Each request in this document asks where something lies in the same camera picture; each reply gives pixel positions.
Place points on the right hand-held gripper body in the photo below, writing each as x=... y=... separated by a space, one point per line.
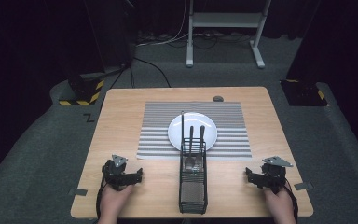
x=275 y=174

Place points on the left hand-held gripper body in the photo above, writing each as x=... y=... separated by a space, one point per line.
x=118 y=174

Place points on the silver fork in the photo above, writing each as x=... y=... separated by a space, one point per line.
x=201 y=137

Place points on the grey tape piece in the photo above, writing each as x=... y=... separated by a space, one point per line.
x=78 y=192
x=303 y=186

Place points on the grey striped placemat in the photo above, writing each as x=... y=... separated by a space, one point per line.
x=161 y=124

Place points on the silver spoon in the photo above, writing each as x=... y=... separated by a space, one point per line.
x=190 y=140

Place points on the thin dark table knife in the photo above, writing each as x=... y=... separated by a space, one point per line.
x=182 y=127

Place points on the white plate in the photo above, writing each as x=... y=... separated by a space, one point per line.
x=199 y=124

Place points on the small grey round object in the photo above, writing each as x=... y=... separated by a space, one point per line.
x=218 y=98

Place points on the black stand base hazard tape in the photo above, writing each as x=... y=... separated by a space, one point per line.
x=84 y=90
x=304 y=92

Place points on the white metal stand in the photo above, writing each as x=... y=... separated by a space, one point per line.
x=227 y=20

